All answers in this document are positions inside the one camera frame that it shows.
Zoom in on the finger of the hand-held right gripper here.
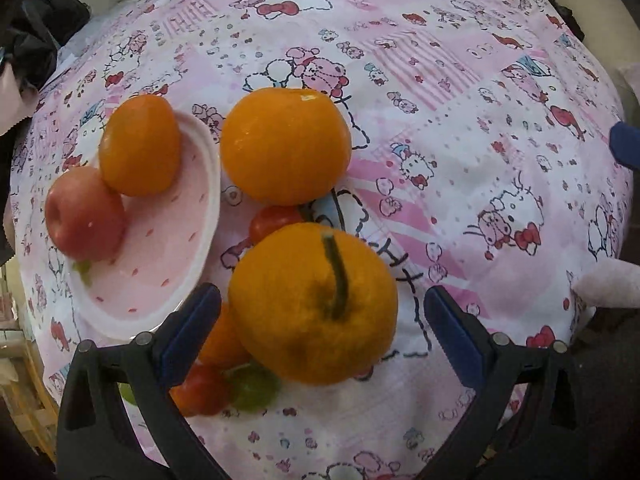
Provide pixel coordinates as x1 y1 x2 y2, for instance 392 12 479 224
609 120 640 169

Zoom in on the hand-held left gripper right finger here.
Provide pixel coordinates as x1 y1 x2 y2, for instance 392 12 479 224
424 285 588 480

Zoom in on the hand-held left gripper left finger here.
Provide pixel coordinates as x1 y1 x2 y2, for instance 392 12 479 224
56 282 236 480

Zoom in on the small mandarin orange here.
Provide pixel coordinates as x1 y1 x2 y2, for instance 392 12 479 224
197 302 252 368

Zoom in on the red cherry tomato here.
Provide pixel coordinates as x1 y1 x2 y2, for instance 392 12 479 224
170 362 232 417
249 205 306 245

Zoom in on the pink ceramic bowl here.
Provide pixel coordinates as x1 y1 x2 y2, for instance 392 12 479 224
70 109 223 342

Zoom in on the bumpy orange with stem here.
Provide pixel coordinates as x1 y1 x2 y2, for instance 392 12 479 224
228 223 399 386

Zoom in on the red apple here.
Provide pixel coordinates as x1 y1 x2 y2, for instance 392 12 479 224
45 166 127 263

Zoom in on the medium smooth orange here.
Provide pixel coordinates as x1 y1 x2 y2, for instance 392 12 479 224
98 94 182 197

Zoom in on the large round orange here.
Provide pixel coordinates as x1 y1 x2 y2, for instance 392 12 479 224
220 87 353 206

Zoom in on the beige cushion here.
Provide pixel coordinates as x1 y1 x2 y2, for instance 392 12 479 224
522 0 640 126

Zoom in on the wooden shelf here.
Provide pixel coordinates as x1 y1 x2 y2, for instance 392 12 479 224
0 260 58 463

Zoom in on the pink cartoon printed blanket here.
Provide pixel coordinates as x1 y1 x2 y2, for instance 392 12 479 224
10 0 636 480

